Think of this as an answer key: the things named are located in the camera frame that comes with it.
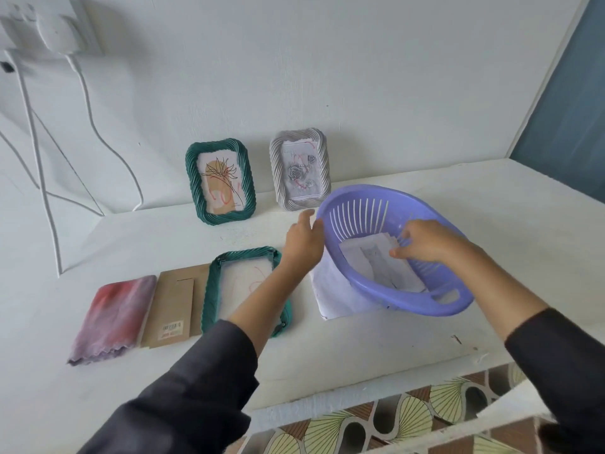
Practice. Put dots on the person's right hand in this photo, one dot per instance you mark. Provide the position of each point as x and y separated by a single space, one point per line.
432 241

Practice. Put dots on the person's left hand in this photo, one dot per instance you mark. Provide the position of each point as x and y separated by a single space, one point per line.
302 245

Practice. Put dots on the purple plastic basket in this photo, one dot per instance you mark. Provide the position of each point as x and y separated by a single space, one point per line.
392 300

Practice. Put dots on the grey frame with rose drawing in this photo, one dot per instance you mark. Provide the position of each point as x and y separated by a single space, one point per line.
275 174

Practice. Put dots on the brown cardboard frame backing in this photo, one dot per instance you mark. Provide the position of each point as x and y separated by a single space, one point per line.
175 302

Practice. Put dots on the pink purple cloth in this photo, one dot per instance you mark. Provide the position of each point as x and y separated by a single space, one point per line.
113 316

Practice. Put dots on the person's right forearm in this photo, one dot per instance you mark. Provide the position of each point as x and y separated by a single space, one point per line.
501 288

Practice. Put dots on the person's left forearm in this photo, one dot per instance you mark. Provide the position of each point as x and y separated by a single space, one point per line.
264 307

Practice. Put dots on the dark teal door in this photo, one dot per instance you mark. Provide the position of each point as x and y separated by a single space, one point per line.
567 113

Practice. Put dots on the white rounded charger adapter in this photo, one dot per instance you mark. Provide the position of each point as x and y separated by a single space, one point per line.
61 35

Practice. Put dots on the white rectangular charger adapter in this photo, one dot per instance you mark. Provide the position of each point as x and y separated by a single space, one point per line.
5 37

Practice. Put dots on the white wall socket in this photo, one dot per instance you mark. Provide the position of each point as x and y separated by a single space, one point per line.
23 28

